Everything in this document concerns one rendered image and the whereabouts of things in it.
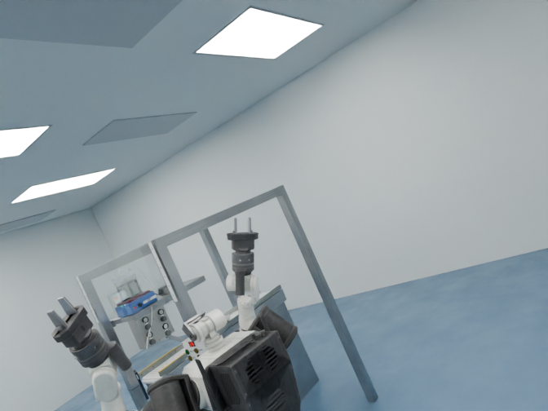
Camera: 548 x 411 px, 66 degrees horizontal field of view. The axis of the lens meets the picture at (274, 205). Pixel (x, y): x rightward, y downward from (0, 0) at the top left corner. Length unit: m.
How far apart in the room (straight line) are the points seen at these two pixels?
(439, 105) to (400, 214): 1.32
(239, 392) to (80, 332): 0.48
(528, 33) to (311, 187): 2.87
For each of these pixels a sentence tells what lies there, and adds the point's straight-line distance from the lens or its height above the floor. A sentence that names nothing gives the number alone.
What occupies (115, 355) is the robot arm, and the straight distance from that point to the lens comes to 1.41.
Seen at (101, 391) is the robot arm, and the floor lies 1.34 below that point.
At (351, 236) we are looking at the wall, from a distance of 5.60.
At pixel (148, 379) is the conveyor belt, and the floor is 0.87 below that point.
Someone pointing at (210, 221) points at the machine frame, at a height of 1.66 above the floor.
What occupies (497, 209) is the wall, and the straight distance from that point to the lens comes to 5.12.
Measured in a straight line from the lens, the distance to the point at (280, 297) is 3.74.
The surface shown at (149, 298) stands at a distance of 2.50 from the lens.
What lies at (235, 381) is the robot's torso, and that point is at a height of 1.22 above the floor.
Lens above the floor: 1.65
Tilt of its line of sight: 1 degrees down
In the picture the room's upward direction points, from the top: 24 degrees counter-clockwise
